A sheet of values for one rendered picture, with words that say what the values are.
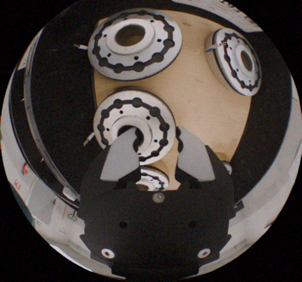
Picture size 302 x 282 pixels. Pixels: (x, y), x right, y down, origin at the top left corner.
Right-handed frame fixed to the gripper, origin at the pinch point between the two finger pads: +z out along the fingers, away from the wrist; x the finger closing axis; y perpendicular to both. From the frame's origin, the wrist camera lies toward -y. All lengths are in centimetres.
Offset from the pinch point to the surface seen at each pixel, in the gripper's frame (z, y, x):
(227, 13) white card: -2.6, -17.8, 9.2
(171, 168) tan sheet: 1.9, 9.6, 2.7
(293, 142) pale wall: 1, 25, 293
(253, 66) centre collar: -1.7, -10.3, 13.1
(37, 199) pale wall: -52, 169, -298
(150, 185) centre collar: -1.8, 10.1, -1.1
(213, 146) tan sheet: 2.0, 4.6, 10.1
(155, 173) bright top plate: -1.2, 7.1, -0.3
